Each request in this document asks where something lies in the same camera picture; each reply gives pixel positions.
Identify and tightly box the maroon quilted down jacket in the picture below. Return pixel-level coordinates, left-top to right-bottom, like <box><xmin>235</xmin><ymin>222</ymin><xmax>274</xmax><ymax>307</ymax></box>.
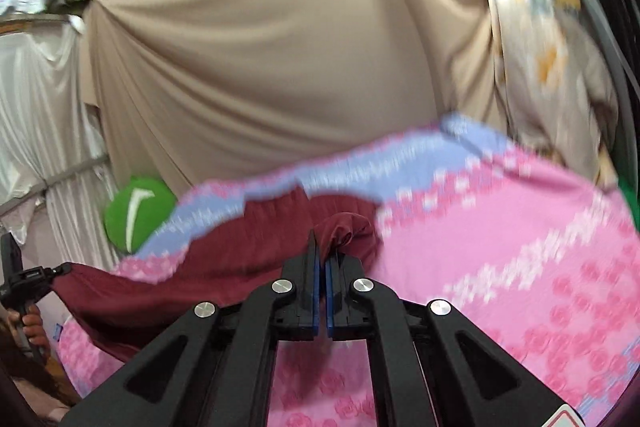
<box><xmin>52</xmin><ymin>187</ymin><xmax>381</xmax><ymax>362</ymax></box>

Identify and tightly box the white satin curtain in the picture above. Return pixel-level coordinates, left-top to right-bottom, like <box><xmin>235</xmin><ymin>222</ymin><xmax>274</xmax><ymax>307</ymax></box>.
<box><xmin>1</xmin><ymin>17</ymin><xmax>119</xmax><ymax>269</ymax></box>

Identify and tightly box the green plush pillow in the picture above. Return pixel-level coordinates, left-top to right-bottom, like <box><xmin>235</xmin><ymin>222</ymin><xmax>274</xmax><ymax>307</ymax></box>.
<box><xmin>103</xmin><ymin>176</ymin><xmax>177</xmax><ymax>255</ymax></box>

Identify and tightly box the pink floral bed quilt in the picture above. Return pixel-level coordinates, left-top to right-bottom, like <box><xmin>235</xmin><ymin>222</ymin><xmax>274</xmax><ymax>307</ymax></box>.
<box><xmin>60</xmin><ymin>115</ymin><xmax>639</xmax><ymax>426</ymax></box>

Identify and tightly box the beige draped curtain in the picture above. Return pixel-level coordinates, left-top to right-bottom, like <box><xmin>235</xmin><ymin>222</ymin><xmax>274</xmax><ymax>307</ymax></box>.
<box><xmin>80</xmin><ymin>0</ymin><xmax>506</xmax><ymax>194</ymax></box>

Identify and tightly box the person's left hand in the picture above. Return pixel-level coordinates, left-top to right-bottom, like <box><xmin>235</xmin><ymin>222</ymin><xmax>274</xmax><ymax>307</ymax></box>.
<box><xmin>6</xmin><ymin>305</ymin><xmax>51</xmax><ymax>359</ymax></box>

